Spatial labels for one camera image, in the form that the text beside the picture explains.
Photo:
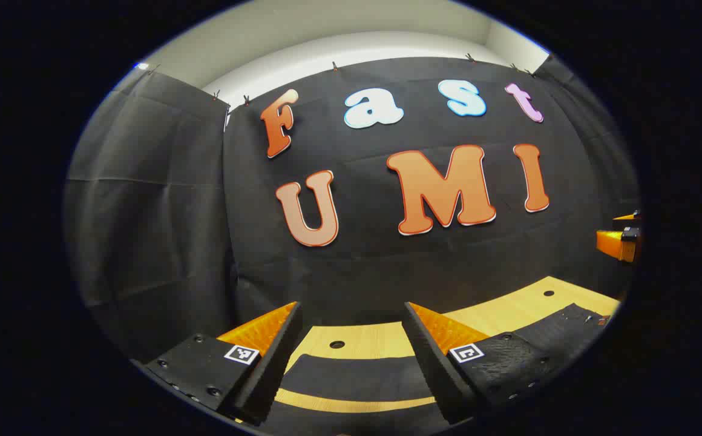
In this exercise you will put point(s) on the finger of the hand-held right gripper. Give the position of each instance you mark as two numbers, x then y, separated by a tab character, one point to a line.
628	220
614	243

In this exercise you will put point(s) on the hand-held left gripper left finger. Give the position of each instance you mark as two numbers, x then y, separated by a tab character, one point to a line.
278	363

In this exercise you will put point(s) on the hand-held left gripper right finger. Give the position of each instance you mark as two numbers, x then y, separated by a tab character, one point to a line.
433	363

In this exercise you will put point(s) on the dark grey jeans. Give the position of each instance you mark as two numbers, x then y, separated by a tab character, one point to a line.
357	375

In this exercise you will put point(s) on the black backdrop cloth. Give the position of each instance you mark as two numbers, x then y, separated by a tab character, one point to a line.
375	260

